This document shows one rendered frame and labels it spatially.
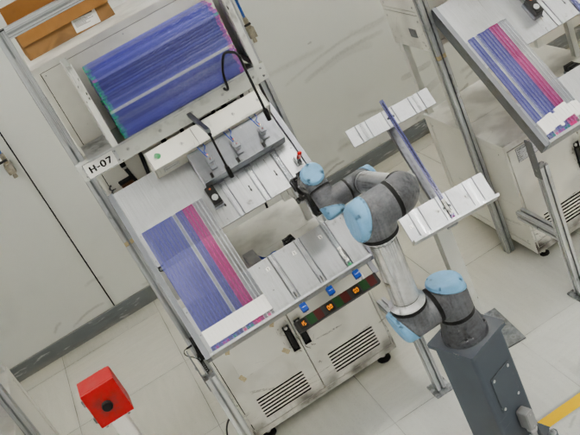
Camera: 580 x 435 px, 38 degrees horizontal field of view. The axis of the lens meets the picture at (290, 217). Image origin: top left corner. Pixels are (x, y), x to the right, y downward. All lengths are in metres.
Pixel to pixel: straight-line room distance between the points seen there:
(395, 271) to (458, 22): 1.31
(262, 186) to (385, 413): 1.05
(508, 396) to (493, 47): 1.34
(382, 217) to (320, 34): 2.63
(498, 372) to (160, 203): 1.32
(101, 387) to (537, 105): 1.88
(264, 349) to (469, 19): 1.53
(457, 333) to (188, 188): 1.11
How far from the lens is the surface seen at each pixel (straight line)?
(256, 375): 3.37
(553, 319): 3.54
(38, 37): 3.25
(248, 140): 3.06
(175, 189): 3.08
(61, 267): 4.77
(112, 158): 3.06
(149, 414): 4.12
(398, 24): 3.77
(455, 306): 2.60
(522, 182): 3.61
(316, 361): 3.44
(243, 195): 3.04
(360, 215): 2.28
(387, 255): 2.39
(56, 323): 4.91
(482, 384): 2.75
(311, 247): 2.97
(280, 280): 2.93
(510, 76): 3.32
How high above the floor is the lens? 2.28
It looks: 27 degrees down
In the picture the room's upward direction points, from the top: 27 degrees counter-clockwise
